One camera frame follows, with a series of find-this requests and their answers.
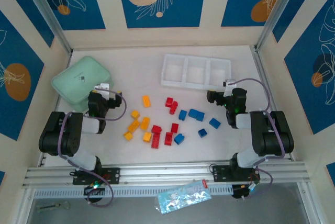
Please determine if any aluminium side rail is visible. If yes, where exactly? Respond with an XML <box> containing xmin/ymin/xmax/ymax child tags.
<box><xmin>38</xmin><ymin>51</ymin><xmax>73</xmax><ymax>167</ymax></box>
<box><xmin>250</xmin><ymin>46</ymin><xmax>294</xmax><ymax>161</ymax></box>

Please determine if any aluminium frame post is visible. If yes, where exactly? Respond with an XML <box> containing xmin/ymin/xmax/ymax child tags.
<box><xmin>18</xmin><ymin>0</ymin><xmax>73</xmax><ymax>55</ymax></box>
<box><xmin>254</xmin><ymin>0</ymin><xmax>307</xmax><ymax>52</ymax></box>

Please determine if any white slotted cable duct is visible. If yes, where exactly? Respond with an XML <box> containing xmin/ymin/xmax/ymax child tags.
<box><xmin>33</xmin><ymin>184</ymin><xmax>233</xmax><ymax>199</ymax></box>

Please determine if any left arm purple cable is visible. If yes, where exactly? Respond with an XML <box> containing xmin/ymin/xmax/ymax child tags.
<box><xmin>58</xmin><ymin>89</ymin><xmax>127</xmax><ymax>208</ymax></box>

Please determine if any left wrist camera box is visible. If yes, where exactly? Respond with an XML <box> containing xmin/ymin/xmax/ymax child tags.
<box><xmin>94</xmin><ymin>83</ymin><xmax>111</xmax><ymax>101</ymax></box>

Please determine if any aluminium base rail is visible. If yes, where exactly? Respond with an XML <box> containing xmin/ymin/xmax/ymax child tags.
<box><xmin>22</xmin><ymin>161</ymin><xmax>308</xmax><ymax>187</ymax></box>

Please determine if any black connector module with LED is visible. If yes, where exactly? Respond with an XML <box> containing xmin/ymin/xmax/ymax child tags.
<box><xmin>231</xmin><ymin>184</ymin><xmax>256</xmax><ymax>200</ymax></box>
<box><xmin>83</xmin><ymin>184</ymin><xmax>106</xmax><ymax>196</ymax></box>

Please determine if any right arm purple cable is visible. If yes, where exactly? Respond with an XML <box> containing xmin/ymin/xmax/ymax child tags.
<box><xmin>232</xmin><ymin>77</ymin><xmax>285</xmax><ymax>200</ymax></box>

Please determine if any printed plastic packet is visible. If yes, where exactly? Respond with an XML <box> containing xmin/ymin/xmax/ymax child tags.
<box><xmin>156</xmin><ymin>179</ymin><xmax>212</xmax><ymax>216</ymax></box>

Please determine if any mint green zipper pouch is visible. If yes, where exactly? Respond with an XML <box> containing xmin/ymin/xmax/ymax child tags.
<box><xmin>51</xmin><ymin>55</ymin><xmax>115</xmax><ymax>114</ymax></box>

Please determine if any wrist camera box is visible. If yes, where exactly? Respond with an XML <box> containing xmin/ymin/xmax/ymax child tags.
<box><xmin>224</xmin><ymin>79</ymin><xmax>238</xmax><ymax>96</ymax></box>
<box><xmin>94</xmin><ymin>83</ymin><xmax>111</xmax><ymax>101</ymax></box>

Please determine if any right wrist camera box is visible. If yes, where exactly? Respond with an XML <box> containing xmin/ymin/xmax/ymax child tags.
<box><xmin>224</xmin><ymin>79</ymin><xmax>238</xmax><ymax>96</ymax></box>

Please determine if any white three-compartment tray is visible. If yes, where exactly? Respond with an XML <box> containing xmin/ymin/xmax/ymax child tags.
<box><xmin>160</xmin><ymin>53</ymin><xmax>232</xmax><ymax>91</ymax></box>

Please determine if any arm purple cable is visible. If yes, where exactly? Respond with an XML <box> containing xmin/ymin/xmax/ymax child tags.
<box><xmin>232</xmin><ymin>77</ymin><xmax>285</xmax><ymax>200</ymax></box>
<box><xmin>58</xmin><ymin>89</ymin><xmax>127</xmax><ymax>208</ymax></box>

